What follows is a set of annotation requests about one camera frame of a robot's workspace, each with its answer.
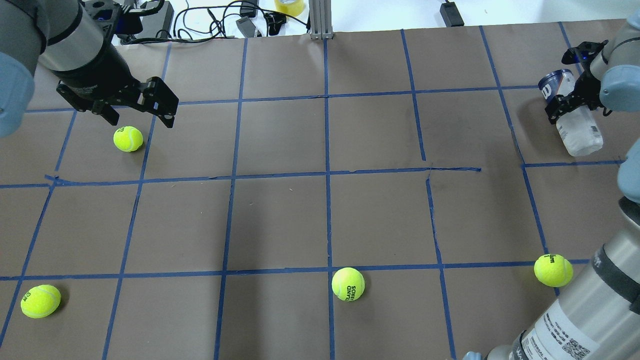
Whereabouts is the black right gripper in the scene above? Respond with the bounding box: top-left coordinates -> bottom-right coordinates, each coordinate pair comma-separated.
544,39 -> 609,125

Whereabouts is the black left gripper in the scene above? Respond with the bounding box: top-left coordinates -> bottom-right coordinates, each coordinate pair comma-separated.
55,0 -> 179,129

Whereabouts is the tennis ball can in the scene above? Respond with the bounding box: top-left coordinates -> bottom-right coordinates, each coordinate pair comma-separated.
538,69 -> 604,157

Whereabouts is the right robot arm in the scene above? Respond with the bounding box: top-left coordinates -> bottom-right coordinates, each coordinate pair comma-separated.
486,11 -> 640,360

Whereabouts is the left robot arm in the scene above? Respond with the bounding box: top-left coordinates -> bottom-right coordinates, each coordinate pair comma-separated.
0,0 -> 179,137

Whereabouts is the tennis ball near left gripper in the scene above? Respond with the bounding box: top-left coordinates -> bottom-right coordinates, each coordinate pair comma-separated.
112,126 -> 144,153

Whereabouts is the Wilson tennis ball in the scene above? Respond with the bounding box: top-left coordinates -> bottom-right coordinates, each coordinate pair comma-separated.
534,253 -> 574,289

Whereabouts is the middle tennis ball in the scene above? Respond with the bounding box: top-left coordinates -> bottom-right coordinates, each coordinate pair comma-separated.
20,284 -> 62,319

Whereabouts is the Roland Garros tennis ball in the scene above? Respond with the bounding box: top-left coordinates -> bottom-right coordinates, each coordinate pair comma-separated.
331,267 -> 366,302

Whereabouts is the black power adapter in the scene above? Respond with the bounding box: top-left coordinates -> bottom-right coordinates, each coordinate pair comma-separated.
439,0 -> 466,28

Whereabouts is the yellow tape roll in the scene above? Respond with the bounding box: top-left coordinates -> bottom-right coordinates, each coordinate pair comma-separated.
274,0 -> 306,17

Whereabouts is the black cable bundle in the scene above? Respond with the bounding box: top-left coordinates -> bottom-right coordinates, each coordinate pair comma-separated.
117,0 -> 311,45

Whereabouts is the aluminium frame post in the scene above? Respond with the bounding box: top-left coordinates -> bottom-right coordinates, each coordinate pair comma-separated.
308,0 -> 334,40

